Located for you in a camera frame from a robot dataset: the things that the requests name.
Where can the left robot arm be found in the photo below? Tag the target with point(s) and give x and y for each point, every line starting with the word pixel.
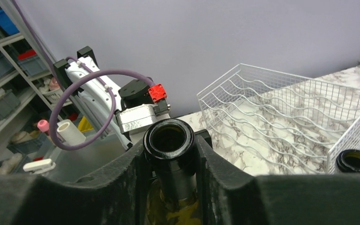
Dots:
pixel 98 98

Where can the white cylinder roll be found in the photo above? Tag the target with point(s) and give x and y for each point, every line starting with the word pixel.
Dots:
pixel 70 133

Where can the green bottle black neck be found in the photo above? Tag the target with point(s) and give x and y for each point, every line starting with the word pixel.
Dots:
pixel 348 161

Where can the green wine bottle front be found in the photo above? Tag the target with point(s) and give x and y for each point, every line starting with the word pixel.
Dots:
pixel 169 147

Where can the pink cup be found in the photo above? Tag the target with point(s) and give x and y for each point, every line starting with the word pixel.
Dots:
pixel 43 126

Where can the white clip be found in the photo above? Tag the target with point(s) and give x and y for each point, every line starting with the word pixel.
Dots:
pixel 39 167

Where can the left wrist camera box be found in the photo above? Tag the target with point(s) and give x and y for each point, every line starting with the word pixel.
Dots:
pixel 138 119

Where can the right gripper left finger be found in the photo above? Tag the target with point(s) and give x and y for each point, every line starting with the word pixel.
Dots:
pixel 112 195

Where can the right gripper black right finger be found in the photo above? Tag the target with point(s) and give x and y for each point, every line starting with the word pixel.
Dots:
pixel 229 196

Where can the white wire wine rack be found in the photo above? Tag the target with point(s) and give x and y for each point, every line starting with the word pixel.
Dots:
pixel 269 122

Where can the metal storage shelf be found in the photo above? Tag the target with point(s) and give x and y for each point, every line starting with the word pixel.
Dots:
pixel 22 103

